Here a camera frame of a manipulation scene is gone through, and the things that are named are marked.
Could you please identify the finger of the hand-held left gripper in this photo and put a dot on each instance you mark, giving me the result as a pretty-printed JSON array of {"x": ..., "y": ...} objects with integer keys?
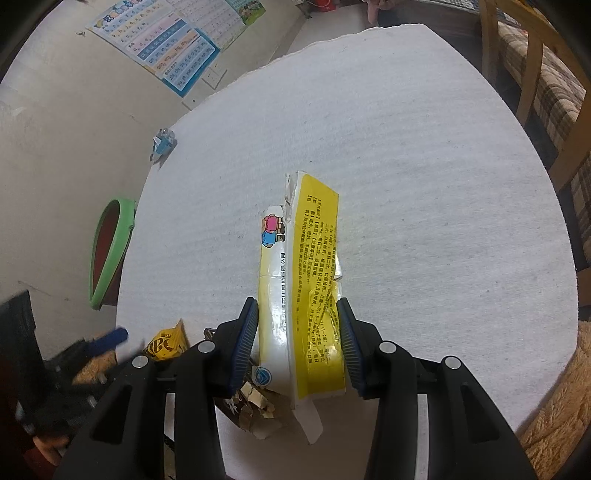
[{"x": 108, "y": 339}]

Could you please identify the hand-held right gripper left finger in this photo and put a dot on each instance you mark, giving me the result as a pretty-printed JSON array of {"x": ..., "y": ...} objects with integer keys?
[{"x": 247, "y": 341}]

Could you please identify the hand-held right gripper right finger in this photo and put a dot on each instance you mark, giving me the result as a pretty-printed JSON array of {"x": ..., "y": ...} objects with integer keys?
[{"x": 348, "y": 341}]

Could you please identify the yellow snack wrapper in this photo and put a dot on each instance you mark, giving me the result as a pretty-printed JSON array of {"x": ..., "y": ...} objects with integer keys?
[{"x": 164, "y": 344}]

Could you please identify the green-rimmed red bin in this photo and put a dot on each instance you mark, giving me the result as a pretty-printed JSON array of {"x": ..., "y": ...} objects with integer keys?
[{"x": 115, "y": 254}]

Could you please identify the yellow cardboard box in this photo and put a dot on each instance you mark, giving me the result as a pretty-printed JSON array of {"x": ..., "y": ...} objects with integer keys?
[{"x": 314, "y": 258}]

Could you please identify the torn brown wrapper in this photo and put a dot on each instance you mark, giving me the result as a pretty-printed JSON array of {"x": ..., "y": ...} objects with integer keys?
[{"x": 254, "y": 410}]

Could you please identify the black box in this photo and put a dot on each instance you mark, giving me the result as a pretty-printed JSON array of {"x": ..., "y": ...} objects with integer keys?
[{"x": 18, "y": 323}]

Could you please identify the small blue white scrap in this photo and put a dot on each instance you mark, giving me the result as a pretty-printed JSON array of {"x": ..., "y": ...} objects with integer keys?
[{"x": 162, "y": 144}]

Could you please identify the beige fluffy cover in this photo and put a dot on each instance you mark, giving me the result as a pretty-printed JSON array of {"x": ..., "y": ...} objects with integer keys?
[{"x": 554, "y": 406}]

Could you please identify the wooden chair with plaid cushion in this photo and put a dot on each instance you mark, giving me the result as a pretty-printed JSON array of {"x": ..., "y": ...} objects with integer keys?
[{"x": 558, "y": 92}]

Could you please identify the red container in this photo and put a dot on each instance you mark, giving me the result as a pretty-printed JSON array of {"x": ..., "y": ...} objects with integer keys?
[{"x": 323, "y": 3}]

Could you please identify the white wall socket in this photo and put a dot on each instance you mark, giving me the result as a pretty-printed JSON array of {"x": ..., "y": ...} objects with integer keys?
[{"x": 214, "y": 76}]

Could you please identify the alphabet wall poster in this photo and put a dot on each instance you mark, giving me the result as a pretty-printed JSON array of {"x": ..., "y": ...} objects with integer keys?
[{"x": 171, "y": 50}]

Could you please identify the white wall chart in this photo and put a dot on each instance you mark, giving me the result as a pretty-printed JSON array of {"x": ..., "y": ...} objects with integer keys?
[{"x": 212, "y": 23}]

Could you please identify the green wall poster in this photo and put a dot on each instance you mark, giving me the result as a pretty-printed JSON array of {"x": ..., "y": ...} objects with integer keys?
[{"x": 249, "y": 8}]

